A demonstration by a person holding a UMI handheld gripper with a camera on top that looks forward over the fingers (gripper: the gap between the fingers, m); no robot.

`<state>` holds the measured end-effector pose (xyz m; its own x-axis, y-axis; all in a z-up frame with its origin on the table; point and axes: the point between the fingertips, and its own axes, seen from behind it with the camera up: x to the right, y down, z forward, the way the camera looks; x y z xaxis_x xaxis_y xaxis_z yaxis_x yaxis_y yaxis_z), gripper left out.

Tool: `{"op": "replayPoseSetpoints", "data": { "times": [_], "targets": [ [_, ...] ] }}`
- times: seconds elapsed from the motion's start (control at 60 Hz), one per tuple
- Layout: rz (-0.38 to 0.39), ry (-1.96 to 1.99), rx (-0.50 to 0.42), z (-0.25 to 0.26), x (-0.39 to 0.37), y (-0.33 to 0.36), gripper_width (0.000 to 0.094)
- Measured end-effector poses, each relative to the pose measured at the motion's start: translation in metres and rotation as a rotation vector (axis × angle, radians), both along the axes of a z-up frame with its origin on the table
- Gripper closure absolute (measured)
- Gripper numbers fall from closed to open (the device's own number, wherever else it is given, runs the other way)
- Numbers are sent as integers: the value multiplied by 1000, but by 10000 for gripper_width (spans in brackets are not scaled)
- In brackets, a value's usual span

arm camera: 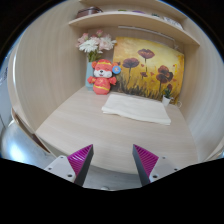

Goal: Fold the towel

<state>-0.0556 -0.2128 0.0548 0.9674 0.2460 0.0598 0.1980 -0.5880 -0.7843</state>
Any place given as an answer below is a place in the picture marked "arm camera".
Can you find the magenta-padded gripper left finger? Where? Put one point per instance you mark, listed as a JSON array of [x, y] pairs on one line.
[[63, 167]]

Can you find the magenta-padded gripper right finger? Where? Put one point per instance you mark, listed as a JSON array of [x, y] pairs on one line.
[[159, 168]]

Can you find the cream white towel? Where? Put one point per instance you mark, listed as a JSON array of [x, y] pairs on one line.
[[136, 109]]

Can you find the small plant in white pot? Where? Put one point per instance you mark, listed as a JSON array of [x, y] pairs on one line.
[[166, 99]]

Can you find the light blue vase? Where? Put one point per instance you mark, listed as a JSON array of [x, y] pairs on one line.
[[89, 75]]

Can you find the red plush mouse toy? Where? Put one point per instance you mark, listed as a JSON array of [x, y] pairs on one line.
[[102, 78]]

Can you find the yellow poppy flower painting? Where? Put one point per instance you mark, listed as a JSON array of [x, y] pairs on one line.
[[150, 66]]

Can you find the pink and white flower bouquet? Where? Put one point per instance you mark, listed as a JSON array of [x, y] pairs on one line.
[[95, 43]]

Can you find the wooden shelf with items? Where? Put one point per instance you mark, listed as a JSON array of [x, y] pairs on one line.
[[133, 20]]

